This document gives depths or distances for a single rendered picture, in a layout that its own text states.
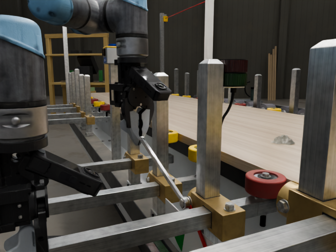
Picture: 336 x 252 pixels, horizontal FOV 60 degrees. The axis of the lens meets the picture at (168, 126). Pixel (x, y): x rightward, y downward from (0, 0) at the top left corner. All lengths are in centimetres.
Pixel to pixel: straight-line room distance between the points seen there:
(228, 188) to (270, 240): 62
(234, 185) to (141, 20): 52
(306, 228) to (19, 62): 37
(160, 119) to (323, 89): 50
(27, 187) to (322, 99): 38
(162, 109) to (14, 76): 46
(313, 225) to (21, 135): 35
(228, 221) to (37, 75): 38
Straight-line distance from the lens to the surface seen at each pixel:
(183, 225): 54
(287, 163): 76
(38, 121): 41
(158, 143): 79
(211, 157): 57
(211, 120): 55
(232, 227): 55
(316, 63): 37
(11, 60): 40
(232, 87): 57
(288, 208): 41
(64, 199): 74
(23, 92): 40
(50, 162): 43
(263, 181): 60
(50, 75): 773
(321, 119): 36
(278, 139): 95
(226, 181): 91
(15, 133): 41
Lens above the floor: 111
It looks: 10 degrees down
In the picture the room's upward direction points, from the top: straight up
